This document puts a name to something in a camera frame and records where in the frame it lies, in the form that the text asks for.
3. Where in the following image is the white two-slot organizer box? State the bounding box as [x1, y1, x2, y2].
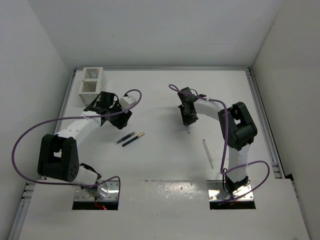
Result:
[78, 67, 107, 106]

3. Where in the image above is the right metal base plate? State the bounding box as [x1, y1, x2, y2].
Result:
[207, 180, 254, 203]

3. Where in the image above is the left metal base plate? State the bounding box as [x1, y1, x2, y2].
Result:
[74, 181, 119, 202]

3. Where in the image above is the thin clear silver stick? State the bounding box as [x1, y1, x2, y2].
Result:
[202, 139, 214, 169]

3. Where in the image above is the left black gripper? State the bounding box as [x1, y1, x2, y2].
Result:
[107, 100, 132, 129]

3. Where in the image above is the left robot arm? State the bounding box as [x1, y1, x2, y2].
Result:
[37, 91, 137, 185]

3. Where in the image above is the black clear mascara tube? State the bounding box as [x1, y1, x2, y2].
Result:
[185, 125, 191, 134]

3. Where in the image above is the aluminium frame rail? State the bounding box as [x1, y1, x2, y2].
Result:
[246, 69, 286, 179]

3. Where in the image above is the dark green gold pencil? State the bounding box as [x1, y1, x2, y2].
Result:
[121, 132, 145, 147]

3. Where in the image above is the black grey makeup pencil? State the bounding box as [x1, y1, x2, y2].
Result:
[116, 131, 136, 144]

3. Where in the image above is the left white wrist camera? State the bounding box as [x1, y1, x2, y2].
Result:
[119, 95, 137, 110]

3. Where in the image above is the metal base plate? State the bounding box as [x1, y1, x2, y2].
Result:
[74, 181, 119, 202]
[207, 180, 254, 203]

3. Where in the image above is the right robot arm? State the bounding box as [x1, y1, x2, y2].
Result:
[177, 87, 258, 194]

